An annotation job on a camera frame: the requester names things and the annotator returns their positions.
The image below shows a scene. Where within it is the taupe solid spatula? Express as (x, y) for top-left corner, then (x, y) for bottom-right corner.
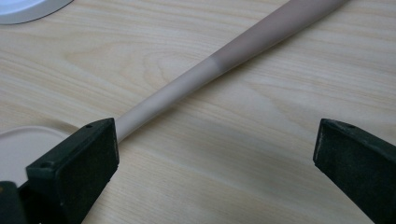
(0, 0), (351, 188)

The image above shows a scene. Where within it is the white utensil rack stand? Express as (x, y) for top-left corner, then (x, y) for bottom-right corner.
(0, 0), (75, 26)

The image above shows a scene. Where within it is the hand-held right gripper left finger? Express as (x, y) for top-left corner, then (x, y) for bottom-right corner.
(18, 117), (120, 224)

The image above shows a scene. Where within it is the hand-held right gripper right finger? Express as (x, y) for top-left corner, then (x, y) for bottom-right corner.
(312, 118), (396, 224)

